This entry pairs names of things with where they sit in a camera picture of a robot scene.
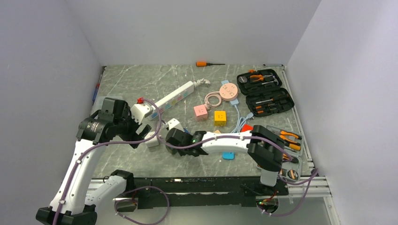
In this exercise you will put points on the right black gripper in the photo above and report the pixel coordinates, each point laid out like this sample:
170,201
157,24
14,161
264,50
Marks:
182,153

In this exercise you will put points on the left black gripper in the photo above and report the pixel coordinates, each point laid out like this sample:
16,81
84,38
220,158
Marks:
133,136

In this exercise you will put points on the white cube plug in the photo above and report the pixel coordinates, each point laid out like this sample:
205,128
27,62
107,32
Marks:
152,140

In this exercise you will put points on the pink plug adapter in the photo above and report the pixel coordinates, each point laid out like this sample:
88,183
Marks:
200,112

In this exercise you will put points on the white power strip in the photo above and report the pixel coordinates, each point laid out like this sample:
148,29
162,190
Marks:
180,93

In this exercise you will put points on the yellow plug adapter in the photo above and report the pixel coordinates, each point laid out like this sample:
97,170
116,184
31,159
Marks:
220,118

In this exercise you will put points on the small blue plug adapter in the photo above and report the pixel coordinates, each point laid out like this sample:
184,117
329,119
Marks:
228,155

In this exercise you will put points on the blue power strip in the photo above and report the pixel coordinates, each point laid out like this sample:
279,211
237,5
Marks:
234,102

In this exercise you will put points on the red cube adapter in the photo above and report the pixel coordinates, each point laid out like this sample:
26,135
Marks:
246,127

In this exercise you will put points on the pink round plug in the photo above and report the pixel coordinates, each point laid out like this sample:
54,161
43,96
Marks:
228,92

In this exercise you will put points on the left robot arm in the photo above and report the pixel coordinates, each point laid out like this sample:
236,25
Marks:
72,205

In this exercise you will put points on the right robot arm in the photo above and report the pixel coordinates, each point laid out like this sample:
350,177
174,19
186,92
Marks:
264,147

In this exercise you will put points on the clear plastic screw box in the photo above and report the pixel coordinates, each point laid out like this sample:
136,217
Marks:
97,104

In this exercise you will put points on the blue red pen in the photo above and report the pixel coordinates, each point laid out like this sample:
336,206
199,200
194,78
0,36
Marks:
95,92

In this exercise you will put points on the black tool case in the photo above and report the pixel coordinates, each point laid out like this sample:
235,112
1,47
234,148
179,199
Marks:
264,94

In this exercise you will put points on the grey tool tray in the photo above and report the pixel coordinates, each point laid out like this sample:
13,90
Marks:
290,171

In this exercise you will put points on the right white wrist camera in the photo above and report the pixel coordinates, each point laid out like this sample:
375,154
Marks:
174,123

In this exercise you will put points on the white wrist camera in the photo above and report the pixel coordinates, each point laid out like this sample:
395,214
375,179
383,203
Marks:
141,110
174,123

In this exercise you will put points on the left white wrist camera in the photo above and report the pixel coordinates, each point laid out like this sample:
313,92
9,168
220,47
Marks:
141,110

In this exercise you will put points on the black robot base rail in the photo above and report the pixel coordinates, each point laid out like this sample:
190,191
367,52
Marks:
245,191

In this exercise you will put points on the orange handled screwdriver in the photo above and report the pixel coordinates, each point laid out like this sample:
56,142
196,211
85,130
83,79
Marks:
205,64

